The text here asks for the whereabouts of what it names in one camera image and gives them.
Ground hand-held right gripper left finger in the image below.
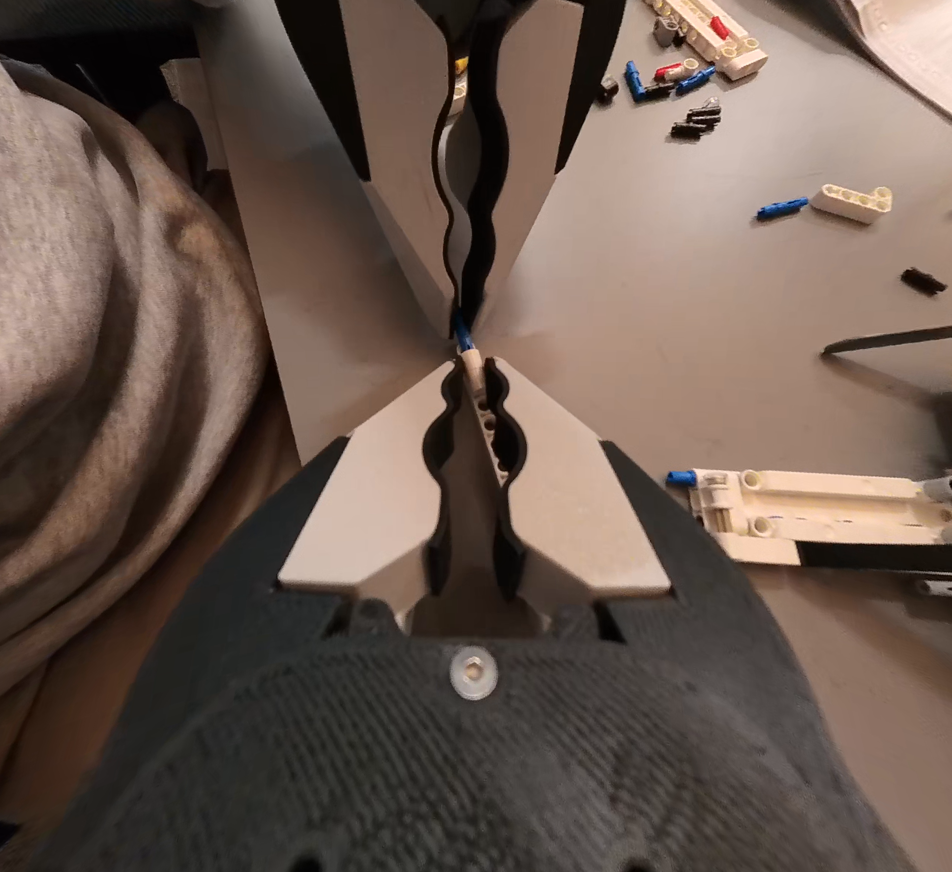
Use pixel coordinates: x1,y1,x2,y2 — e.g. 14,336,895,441
277,359,466,601

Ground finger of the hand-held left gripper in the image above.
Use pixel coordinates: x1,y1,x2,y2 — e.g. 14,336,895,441
461,0,586,323
336,0,462,339

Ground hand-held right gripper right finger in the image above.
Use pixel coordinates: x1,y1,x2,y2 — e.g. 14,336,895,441
483,357,670,601

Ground long white lego beam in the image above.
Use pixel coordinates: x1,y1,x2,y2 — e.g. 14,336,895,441
460,348,516,488

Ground white zebra lego helicopter model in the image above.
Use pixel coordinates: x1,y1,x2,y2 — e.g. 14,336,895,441
664,325,952,599

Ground pile of loose lego pieces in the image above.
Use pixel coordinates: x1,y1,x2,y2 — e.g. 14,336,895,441
597,0,769,140

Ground white angled lego beam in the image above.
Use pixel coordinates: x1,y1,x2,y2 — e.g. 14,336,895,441
809,183,894,225

